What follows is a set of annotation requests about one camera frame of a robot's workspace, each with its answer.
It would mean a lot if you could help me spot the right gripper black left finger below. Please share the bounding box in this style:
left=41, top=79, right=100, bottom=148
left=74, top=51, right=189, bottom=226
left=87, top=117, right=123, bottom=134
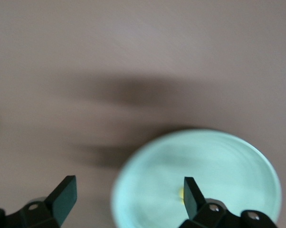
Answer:
left=4, top=175, right=77, bottom=228

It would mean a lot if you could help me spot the pale green plastic plate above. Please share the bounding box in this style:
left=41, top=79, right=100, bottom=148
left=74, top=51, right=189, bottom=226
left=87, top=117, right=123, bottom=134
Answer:
left=111, top=129, right=282, bottom=228

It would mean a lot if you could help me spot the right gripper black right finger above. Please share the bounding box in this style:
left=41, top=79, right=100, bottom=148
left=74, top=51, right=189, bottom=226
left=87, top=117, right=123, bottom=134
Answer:
left=180, top=176, right=241, bottom=228

